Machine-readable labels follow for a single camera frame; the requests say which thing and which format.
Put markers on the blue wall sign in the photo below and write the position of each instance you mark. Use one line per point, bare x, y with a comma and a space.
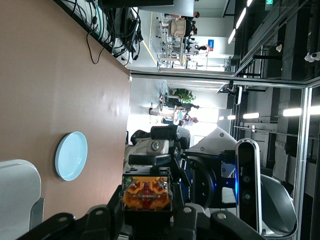
211, 45

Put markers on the light blue round plate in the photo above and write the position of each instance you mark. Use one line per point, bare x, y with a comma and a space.
71, 156

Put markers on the green potted plant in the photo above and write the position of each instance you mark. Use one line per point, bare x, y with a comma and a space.
185, 96

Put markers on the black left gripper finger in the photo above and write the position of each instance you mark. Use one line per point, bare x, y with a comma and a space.
100, 220

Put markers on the aluminium profile frame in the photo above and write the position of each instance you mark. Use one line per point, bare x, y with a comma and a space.
303, 150

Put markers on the person in light shirt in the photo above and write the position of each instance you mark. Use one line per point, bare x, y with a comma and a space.
188, 121

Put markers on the orange switch with black knob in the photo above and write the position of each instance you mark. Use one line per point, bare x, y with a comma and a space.
147, 195

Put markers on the dark monitor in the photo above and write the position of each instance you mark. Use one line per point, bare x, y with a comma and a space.
137, 3

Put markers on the long ceiling light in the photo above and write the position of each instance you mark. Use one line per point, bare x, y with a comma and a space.
249, 3
241, 18
292, 112
251, 115
231, 36

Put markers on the green exit sign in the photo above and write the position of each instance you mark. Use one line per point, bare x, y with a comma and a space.
269, 1

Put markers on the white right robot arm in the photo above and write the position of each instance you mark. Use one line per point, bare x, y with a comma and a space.
215, 142

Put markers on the white lidded box grey latches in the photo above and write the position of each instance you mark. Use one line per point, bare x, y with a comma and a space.
17, 195

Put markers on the beige office chair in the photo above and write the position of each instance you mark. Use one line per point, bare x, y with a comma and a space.
178, 28

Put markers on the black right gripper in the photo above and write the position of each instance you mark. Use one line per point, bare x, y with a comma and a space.
200, 180

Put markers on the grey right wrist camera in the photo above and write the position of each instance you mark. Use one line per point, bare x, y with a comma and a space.
246, 187

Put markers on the white security camera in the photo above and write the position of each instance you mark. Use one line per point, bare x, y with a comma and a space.
312, 57

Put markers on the seated person in black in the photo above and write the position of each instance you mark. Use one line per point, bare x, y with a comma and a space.
192, 25

